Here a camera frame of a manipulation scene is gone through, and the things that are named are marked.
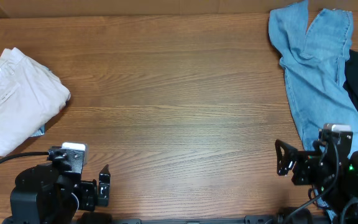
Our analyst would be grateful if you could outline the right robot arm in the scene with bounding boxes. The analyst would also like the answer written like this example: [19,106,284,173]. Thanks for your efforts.
[275,123,358,223]

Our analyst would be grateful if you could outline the black printed jersey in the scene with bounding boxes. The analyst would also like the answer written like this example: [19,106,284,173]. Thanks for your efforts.
[59,100,70,111]

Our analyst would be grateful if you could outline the blue denim jeans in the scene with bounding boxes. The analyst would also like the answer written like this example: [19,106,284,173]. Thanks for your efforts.
[268,0,358,222]

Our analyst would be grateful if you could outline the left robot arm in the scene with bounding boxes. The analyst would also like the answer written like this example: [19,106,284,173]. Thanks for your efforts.
[2,142,113,224]

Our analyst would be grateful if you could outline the beige shorts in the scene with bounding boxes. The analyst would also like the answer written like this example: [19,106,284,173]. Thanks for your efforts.
[0,48,71,156]

